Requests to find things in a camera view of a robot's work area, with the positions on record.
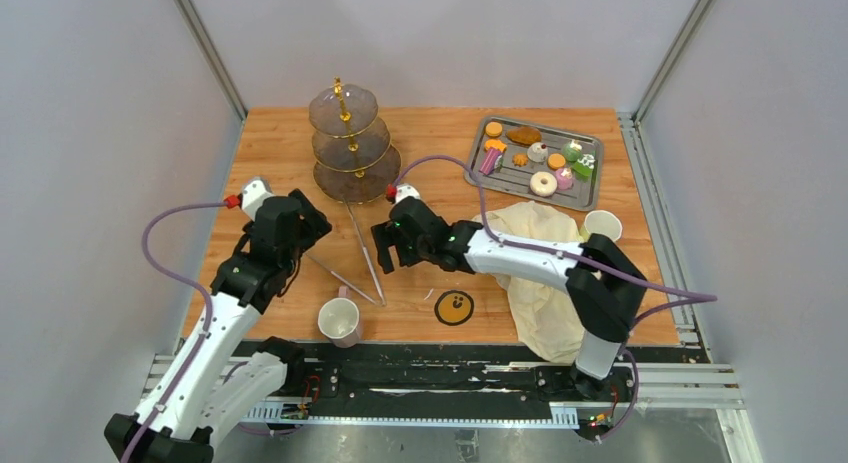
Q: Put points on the green cupcake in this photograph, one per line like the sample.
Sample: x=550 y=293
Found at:
x=572 y=151

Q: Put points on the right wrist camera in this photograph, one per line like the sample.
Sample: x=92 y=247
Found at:
x=405 y=191

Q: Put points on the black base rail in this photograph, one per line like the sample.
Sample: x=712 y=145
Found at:
x=460 y=383

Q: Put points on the white cupcake with cherry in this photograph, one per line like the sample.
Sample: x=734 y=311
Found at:
x=537 y=152

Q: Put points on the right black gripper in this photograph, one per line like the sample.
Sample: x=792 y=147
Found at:
x=382 y=235

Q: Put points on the pink mug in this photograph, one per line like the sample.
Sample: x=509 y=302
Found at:
x=339 y=320

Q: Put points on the green cake slice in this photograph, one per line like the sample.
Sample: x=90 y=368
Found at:
x=584 y=167

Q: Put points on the three-tier glass cake stand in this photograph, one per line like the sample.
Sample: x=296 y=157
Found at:
x=355 y=159

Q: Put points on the orange macaron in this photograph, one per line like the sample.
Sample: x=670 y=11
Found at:
x=556 y=161
x=493 y=129

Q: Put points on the orange macaron middle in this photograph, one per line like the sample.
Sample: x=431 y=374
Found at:
x=556 y=161

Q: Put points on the cream cloth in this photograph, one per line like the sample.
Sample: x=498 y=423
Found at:
x=545 y=319

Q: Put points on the metal tongs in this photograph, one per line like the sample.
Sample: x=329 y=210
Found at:
x=382 y=300

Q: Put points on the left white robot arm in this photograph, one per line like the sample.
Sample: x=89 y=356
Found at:
x=191 y=410

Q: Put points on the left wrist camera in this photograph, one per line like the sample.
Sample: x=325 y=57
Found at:
x=253 y=195

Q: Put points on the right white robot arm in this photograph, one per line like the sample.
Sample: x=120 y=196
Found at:
x=605 y=288

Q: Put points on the green mug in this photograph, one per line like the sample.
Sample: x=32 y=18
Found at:
x=601 y=222

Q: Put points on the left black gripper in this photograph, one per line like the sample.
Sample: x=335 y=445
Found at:
x=314 y=224

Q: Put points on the metal baking tray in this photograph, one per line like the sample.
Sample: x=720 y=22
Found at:
x=507 y=178

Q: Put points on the white ring donut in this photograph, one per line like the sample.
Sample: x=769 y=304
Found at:
x=543 y=184

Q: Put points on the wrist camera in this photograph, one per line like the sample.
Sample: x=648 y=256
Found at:
x=253 y=195
x=405 y=191

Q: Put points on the orange pastry left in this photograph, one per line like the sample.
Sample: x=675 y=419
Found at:
x=494 y=144

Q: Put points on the orange macaron top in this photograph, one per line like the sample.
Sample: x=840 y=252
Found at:
x=493 y=129

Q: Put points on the brown croissant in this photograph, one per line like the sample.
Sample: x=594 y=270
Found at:
x=524 y=135

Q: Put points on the yellow smiley coaster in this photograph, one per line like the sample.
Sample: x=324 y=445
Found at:
x=454 y=308

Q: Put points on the small orange cookie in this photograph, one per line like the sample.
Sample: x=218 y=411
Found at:
x=520 y=160

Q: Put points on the purple pink eclair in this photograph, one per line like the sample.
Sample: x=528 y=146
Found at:
x=490 y=162

